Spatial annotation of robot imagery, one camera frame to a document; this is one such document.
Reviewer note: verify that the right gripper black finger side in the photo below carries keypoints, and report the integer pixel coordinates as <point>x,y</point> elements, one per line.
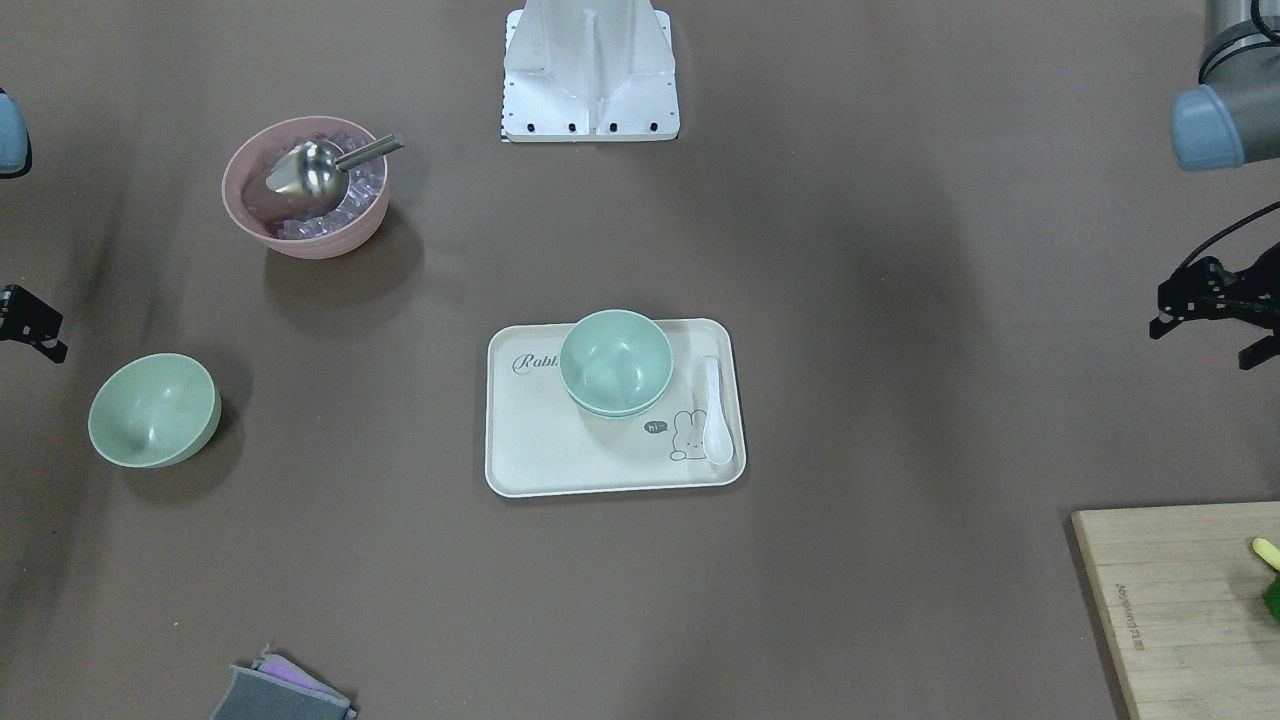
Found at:
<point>54,350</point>

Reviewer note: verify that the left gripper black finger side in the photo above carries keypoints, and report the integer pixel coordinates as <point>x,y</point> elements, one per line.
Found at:
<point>1259,352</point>

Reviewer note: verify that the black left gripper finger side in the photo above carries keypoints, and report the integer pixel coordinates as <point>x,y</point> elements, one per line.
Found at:
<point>1161,325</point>

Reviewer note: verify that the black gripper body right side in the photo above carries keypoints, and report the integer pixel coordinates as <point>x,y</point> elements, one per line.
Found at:
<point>27,322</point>

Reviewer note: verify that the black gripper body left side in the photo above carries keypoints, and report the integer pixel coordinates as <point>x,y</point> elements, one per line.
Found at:
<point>1203,296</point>

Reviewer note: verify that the green bowl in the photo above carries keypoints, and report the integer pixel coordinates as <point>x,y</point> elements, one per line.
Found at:
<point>616,358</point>
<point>614,414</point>
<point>154,412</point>

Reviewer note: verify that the robot arm on left side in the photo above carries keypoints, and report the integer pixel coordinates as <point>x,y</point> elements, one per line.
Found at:
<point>1231,118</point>

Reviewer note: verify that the robot arm on right side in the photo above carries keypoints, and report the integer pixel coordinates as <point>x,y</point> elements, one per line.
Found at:
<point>16,149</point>

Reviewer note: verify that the green object on board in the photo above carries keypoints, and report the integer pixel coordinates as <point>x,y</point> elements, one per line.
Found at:
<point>1271,598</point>

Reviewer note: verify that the wooden cutting board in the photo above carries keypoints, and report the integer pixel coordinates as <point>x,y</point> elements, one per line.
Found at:
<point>1180,596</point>

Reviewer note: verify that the pink bowl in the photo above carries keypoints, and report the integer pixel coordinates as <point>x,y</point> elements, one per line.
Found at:
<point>257,156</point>

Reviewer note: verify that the metal ice scoop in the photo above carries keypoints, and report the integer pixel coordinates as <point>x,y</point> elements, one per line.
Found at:
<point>313,178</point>

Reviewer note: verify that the clear ice cubes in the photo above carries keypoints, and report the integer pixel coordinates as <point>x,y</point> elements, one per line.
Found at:
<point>361,192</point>

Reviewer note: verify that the purple sponge cloth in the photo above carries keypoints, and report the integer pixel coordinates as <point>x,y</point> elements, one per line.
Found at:
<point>275,664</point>

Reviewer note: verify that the grey sponge cloth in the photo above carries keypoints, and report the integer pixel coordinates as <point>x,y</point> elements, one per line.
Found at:
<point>252,694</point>

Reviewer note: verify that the white ceramic spoon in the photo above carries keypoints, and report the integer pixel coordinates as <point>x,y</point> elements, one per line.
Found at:
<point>718,442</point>

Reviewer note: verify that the cream rabbit tray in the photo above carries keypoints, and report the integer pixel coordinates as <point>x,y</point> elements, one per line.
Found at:
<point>538,442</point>

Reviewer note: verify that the green bowl on tray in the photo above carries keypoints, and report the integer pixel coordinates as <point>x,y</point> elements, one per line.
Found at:
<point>614,414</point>

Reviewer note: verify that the yellow knife handle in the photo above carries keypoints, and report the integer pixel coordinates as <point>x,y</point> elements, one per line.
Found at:
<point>1267,551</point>

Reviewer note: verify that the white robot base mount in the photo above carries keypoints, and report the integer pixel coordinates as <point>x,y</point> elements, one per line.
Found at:
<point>589,71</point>

